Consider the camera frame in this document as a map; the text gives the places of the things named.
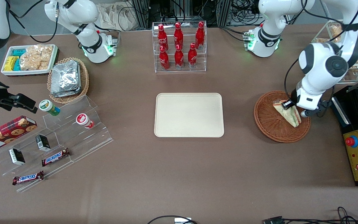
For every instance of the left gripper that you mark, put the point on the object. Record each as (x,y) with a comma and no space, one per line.
(291,100)

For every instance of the triangle sandwich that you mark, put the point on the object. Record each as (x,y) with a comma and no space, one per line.
(292,118)

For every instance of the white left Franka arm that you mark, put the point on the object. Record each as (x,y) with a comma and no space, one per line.
(322,62)

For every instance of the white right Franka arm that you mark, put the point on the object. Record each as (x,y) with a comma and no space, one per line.
(89,34)

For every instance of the round brown wicker basket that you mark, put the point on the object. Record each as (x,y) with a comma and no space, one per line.
(269,124)

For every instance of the white rectangular snack tray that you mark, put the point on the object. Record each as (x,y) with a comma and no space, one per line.
(5,72)

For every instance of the oval wicker basket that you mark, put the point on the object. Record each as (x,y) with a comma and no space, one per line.
(84,81)

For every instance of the cream plastic tray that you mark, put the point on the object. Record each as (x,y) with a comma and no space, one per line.
(188,115)

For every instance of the green lid snack cup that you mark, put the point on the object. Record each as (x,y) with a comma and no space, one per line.
(48,106)

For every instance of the red tartan cookie box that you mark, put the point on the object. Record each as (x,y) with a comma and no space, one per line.
(8,133)

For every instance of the teal snack pack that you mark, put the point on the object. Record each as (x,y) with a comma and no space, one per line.
(19,52)
(17,65)

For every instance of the yellow snack pack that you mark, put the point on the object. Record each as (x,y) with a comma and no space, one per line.
(10,63)

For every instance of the small black box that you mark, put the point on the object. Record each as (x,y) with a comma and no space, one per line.
(16,156)
(43,143)

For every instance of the clear bag of crackers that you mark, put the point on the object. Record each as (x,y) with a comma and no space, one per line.
(36,57)

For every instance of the silver foil packet stack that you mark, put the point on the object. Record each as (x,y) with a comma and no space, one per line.
(65,79)

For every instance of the Snickers chocolate bar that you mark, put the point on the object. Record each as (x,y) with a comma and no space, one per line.
(55,157)
(28,178)

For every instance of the red lid snack cup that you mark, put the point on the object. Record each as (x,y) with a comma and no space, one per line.
(84,120)

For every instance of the clear acrylic stepped stand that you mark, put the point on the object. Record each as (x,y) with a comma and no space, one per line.
(82,146)

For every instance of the black machine with yellow panel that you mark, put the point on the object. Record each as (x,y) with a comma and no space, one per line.
(357,161)

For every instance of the red cola bottle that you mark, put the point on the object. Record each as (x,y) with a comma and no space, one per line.
(178,34)
(162,35)
(192,57)
(164,60)
(179,59)
(200,35)

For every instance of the clear acrylic bottle rack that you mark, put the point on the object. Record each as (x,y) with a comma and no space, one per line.
(166,71)

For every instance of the beige cloth bag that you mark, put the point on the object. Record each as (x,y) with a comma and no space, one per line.
(113,17)

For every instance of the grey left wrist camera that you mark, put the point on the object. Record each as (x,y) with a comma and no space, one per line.
(305,114)

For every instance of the aluminium frame post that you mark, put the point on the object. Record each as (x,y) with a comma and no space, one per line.
(140,14)
(223,12)

